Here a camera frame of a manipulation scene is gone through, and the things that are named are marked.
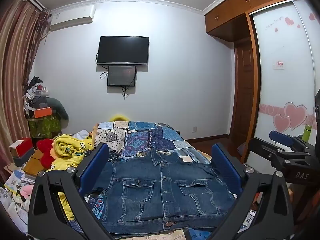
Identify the pile of clothes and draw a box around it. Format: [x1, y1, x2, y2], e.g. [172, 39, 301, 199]
[23, 76, 51, 112]

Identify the red plush toy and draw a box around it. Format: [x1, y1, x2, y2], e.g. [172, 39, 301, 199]
[37, 139, 57, 169]

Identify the blue patchwork quilt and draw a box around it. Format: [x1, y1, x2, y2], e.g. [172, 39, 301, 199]
[85, 121, 250, 240]

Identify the blue denim jacket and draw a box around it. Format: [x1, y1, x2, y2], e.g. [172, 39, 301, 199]
[92, 149, 237, 233]

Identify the yellow printed blanket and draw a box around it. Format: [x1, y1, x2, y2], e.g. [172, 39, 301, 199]
[51, 134, 101, 221]

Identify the small black monitor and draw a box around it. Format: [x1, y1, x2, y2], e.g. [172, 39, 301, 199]
[107, 65, 137, 87]

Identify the black wall television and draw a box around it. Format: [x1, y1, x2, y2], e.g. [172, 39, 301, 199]
[96, 36, 150, 66]

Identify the red and white box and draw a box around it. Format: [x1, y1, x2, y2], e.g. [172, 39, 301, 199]
[9, 137, 34, 159]

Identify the wooden overhead cabinet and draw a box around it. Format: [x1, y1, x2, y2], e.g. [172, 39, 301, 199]
[204, 0, 303, 40]

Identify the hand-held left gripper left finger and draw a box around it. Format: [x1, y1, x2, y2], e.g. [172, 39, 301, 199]
[27, 142, 118, 240]

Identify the green bottle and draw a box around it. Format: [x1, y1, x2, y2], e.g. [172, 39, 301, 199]
[301, 124, 313, 142]

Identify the navy patterned cloth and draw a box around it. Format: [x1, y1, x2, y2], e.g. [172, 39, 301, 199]
[85, 149, 119, 163]

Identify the pile of papers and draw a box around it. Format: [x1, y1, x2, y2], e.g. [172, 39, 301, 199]
[3, 169, 36, 232]

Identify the dark green coat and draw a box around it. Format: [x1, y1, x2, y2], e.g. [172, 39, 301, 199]
[46, 96, 69, 121]

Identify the striped brown curtain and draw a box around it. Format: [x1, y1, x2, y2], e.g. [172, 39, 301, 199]
[0, 0, 51, 183]

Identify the brown cardboard box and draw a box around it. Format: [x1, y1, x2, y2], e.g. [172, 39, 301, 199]
[23, 149, 47, 178]

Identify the grey box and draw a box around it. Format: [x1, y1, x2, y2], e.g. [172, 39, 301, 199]
[12, 148, 36, 167]

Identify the yellow plush toy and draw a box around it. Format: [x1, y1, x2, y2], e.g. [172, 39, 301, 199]
[110, 114, 129, 123]

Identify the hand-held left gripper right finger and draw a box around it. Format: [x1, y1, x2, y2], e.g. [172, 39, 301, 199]
[211, 143, 294, 240]

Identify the white air conditioner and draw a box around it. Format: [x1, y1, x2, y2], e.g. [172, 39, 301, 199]
[49, 5, 96, 32]

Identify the black television cable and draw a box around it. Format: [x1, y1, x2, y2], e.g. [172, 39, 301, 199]
[95, 52, 109, 80]

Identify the brown wooden door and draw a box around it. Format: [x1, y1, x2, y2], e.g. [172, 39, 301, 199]
[233, 39, 256, 141]

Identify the orange box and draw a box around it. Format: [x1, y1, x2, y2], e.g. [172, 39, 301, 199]
[33, 107, 54, 119]

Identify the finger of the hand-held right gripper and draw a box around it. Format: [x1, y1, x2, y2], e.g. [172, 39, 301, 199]
[269, 130, 314, 153]
[247, 138, 313, 173]

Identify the pink soft toy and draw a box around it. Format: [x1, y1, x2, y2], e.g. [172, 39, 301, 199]
[21, 184, 35, 196]

